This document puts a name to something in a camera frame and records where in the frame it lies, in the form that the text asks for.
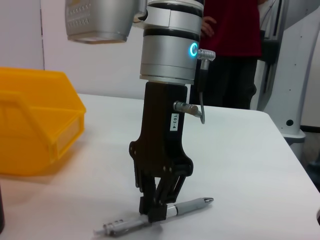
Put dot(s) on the grey white background machine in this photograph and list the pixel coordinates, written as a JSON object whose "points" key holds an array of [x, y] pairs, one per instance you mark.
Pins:
{"points": [[290, 75]]}

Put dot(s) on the person in red shirt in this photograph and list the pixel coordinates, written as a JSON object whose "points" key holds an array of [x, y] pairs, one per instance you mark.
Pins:
{"points": [[232, 50]]}

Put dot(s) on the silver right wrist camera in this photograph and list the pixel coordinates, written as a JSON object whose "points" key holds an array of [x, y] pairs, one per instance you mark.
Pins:
{"points": [[100, 20]]}

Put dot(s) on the yellow plastic storage bin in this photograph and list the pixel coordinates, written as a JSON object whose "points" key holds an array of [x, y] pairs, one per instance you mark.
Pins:
{"points": [[37, 125]]}

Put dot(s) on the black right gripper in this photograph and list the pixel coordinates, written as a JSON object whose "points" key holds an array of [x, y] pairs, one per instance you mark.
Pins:
{"points": [[162, 135]]}

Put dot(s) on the white grey ballpoint pen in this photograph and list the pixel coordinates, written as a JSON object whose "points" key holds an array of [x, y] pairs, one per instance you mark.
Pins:
{"points": [[190, 203]]}

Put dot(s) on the black mesh pen holder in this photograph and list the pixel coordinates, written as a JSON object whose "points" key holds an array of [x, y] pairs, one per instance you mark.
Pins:
{"points": [[1, 210]]}

